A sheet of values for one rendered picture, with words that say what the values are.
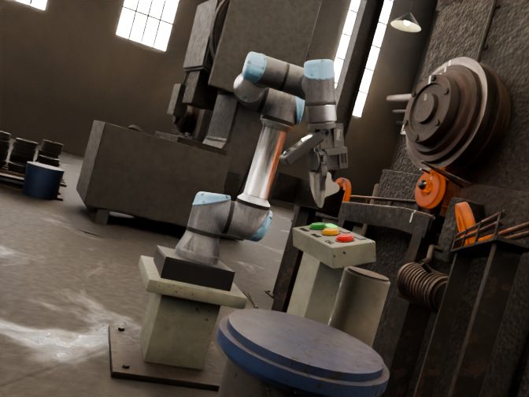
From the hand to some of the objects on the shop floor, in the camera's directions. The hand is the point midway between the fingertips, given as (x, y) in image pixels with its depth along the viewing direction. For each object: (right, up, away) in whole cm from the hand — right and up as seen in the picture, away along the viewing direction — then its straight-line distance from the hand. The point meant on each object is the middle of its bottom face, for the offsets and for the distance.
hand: (317, 202), depth 139 cm
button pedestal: (-13, -65, -3) cm, 67 cm away
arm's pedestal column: (-46, -54, +46) cm, 85 cm away
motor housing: (+30, -74, +50) cm, 95 cm away
